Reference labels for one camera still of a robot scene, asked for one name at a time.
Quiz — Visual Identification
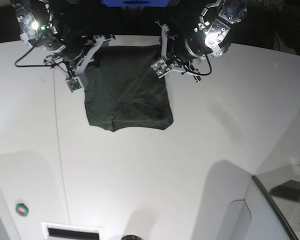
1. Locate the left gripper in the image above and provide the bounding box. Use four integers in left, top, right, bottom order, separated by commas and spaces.
154, 21, 208, 83

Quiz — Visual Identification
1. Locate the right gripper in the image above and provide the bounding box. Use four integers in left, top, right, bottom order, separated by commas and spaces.
43, 34, 116, 80

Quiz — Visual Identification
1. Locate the dark green t-shirt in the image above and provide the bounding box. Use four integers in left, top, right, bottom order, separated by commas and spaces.
84, 45, 174, 132

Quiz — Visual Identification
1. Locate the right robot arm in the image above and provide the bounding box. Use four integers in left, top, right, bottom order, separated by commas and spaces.
11, 0, 115, 81

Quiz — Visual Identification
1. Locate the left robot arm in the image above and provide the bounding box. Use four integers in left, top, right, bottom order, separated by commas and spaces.
151, 0, 248, 82

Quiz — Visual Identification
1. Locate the blue box with oval hole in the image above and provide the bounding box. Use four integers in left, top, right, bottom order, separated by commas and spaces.
101, 0, 170, 8

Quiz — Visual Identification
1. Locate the red green emergency button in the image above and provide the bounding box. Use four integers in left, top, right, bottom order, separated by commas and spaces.
15, 203, 29, 217

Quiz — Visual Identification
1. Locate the black round knob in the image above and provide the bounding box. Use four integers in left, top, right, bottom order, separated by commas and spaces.
121, 235, 142, 240

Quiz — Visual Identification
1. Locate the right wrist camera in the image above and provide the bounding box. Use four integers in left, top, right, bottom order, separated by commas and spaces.
65, 76, 84, 93

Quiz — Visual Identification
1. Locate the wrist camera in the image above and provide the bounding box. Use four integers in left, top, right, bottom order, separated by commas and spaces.
151, 57, 171, 79
65, 76, 84, 93

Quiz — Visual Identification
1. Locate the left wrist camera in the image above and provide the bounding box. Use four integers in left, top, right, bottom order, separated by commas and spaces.
151, 57, 171, 79

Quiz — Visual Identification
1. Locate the grey metal rail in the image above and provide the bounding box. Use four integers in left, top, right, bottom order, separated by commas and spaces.
252, 175, 298, 240

